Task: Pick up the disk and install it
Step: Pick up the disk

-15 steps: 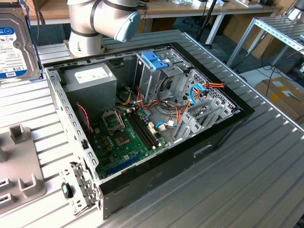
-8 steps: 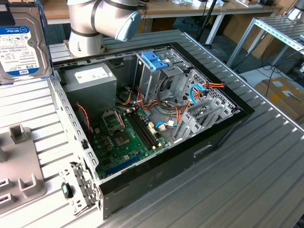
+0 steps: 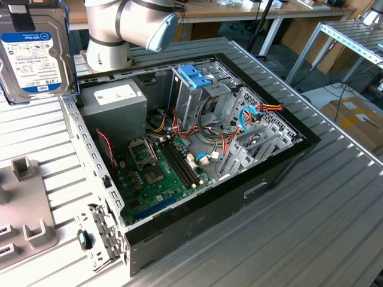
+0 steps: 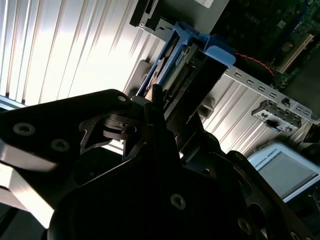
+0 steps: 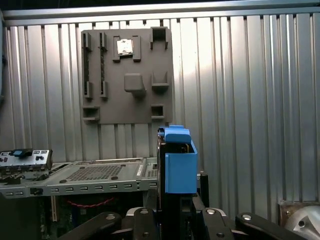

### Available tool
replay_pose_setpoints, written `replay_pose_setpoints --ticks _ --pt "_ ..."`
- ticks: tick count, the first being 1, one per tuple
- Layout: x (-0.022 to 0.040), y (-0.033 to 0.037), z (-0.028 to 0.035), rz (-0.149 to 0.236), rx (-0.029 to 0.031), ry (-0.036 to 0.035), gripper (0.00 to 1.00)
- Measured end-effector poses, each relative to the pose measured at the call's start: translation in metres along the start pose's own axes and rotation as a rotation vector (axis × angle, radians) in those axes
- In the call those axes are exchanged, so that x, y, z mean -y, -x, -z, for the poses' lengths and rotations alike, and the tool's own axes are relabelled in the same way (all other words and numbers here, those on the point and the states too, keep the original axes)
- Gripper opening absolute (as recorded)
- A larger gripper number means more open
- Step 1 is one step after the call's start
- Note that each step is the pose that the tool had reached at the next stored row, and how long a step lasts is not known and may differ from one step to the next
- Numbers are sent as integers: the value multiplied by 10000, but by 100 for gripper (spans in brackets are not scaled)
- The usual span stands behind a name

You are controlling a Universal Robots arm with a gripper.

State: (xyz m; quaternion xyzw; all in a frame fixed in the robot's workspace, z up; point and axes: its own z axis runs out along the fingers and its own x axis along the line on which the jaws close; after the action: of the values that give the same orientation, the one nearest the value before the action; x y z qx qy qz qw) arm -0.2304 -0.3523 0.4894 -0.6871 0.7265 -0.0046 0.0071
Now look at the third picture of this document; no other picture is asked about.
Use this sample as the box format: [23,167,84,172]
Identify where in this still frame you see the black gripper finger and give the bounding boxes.
[7,2,34,29]

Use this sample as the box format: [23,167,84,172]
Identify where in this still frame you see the hard disk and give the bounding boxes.
[0,0,81,106]

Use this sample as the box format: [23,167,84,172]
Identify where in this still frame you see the long blue SATA wire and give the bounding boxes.
[238,104,260,133]

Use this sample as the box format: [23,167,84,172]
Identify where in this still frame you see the red yellow power wire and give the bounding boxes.
[253,101,284,122]

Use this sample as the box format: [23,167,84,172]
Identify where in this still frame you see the metal disk bay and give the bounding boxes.
[217,121,303,182]

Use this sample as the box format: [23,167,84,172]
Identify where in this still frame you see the grey power supply unit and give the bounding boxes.
[78,79,149,150]

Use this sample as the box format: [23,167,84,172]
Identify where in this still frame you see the metal socket cover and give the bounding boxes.
[127,137,159,166]

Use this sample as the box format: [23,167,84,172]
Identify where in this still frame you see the grey parts rack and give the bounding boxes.
[0,155,59,264]

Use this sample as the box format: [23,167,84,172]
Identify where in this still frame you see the blue plastic drive latch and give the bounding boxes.
[178,65,215,90]

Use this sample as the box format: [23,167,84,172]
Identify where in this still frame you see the long wooden desk white legs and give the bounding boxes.
[176,0,358,57]

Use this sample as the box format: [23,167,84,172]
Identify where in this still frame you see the metal optical drive cage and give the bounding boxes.
[166,58,240,132]

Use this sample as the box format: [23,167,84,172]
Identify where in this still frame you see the black RAM slot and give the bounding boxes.
[167,141,197,185]
[171,140,200,184]
[163,142,194,188]
[160,142,192,190]

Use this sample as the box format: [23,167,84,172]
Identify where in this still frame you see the green motherboard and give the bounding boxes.
[115,136,215,227]

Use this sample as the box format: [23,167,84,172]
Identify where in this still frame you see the small black plastic latch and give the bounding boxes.
[76,228,93,251]

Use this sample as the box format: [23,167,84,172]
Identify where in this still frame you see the blue expansion slot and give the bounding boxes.
[133,193,180,221]

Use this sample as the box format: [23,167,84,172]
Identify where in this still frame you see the black tripod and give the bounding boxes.
[248,0,278,57]

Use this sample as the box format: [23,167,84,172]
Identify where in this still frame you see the open black PC case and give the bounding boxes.
[59,53,321,277]

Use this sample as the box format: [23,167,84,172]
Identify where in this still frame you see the plain brown cardboard box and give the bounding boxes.
[281,16,360,75]

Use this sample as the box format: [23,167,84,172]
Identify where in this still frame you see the cardboard box white label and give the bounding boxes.
[320,97,383,156]

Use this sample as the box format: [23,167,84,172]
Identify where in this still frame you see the red black fan wire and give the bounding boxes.
[95,128,118,180]

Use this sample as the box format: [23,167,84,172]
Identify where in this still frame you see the short blue SATA wire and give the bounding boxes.
[196,152,212,166]

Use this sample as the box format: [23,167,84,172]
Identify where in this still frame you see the orange power wire bundle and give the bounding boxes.
[146,107,240,162]

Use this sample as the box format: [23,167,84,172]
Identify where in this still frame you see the metal slat table frame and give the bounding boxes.
[285,20,383,87]

